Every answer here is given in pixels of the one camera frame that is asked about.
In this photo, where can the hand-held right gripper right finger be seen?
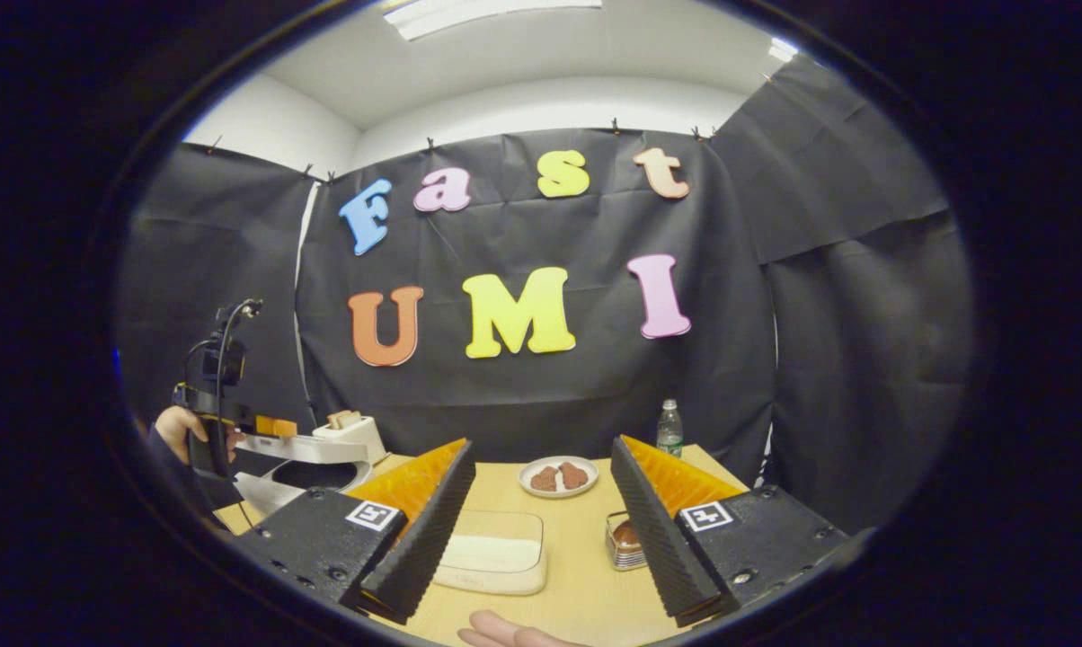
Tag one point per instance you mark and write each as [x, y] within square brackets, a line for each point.
[662, 539]

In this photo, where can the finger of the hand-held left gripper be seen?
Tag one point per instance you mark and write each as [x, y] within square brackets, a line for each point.
[276, 427]

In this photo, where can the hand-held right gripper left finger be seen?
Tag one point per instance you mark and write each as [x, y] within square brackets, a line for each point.
[420, 539]

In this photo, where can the brown wooden spoon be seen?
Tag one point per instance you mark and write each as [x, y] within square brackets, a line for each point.
[626, 536]

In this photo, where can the white rice cooker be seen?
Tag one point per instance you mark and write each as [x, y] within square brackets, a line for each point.
[307, 449]

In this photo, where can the white tray of rice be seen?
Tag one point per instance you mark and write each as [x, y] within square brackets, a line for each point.
[496, 557]

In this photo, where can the white toaster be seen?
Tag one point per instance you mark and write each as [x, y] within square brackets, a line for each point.
[361, 440]

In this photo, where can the green plastic bottle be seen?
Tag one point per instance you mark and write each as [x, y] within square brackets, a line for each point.
[669, 431]

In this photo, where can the brown meat piece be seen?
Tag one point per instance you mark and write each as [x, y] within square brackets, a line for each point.
[574, 474]
[544, 478]

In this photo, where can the round white plate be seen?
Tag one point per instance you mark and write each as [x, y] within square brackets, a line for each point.
[559, 492]

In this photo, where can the black backdrop cloth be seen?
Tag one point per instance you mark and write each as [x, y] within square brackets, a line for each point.
[820, 314]

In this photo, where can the long ceiling light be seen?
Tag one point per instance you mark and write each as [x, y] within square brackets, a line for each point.
[487, 13]

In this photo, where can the small ceiling light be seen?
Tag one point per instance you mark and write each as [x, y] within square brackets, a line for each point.
[782, 49]

